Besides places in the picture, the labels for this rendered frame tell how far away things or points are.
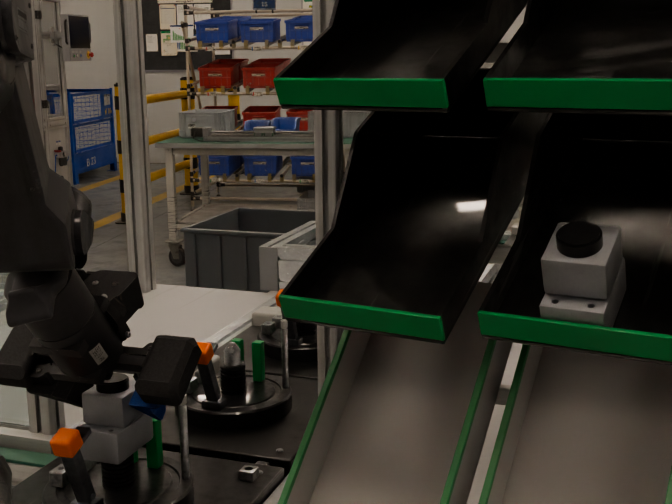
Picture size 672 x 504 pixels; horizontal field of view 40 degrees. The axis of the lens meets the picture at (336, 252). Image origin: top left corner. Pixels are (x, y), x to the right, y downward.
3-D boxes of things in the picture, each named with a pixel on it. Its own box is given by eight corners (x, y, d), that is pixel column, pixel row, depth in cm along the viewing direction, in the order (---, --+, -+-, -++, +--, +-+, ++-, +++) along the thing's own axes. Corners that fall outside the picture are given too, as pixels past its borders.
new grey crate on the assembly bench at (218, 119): (221, 138, 622) (221, 112, 618) (178, 138, 626) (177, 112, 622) (235, 133, 660) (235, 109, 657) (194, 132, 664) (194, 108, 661)
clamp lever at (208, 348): (218, 405, 105) (204, 353, 101) (202, 403, 106) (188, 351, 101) (230, 384, 108) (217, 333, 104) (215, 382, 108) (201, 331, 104)
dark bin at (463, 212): (444, 345, 65) (428, 260, 60) (285, 321, 71) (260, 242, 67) (554, 142, 84) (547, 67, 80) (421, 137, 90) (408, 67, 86)
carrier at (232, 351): (290, 478, 97) (288, 365, 94) (92, 449, 105) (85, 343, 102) (359, 398, 119) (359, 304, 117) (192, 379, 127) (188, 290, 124)
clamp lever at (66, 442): (90, 508, 81) (67, 444, 77) (71, 505, 82) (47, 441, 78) (110, 479, 84) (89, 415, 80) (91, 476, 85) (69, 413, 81)
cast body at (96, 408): (119, 465, 83) (114, 392, 82) (76, 459, 85) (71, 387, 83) (164, 430, 91) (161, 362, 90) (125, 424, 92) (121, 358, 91)
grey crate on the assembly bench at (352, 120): (366, 138, 613) (366, 112, 610) (306, 137, 620) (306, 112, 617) (372, 133, 643) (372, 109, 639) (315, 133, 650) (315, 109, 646)
